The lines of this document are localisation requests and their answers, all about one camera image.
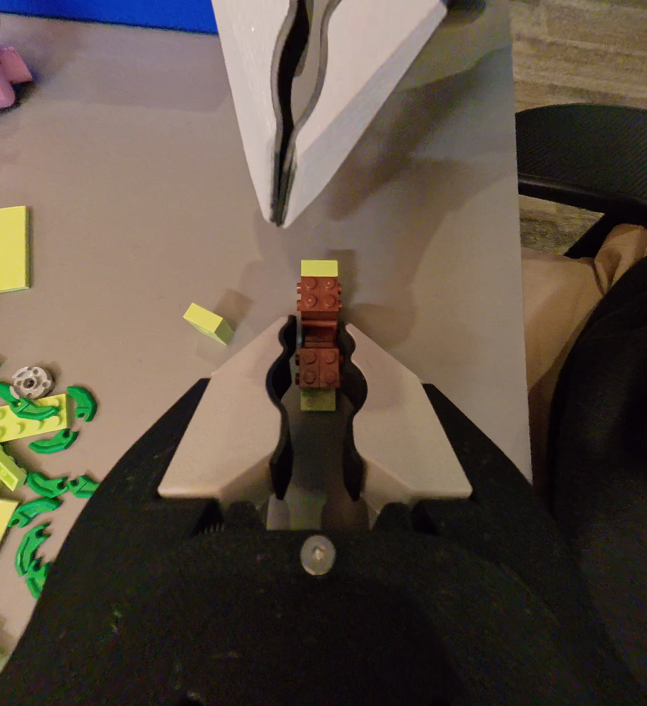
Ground brown brick assembly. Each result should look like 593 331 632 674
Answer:
295 259 344 413

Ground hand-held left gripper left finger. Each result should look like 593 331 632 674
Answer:
157 315 300 502

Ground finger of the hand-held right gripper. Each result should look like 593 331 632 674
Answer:
275 0 450 228
210 0 304 224

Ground grey round plate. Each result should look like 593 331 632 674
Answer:
11 365 56 399

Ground black mesh office chair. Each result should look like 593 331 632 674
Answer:
514 103 647 260

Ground person's leg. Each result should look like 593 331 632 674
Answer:
521 223 647 398

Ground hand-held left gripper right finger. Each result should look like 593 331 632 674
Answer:
337 322 473 503

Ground blue plastic bin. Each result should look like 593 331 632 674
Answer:
0 0 218 35

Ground scattered lime green bricks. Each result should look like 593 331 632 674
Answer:
0 205 75 685

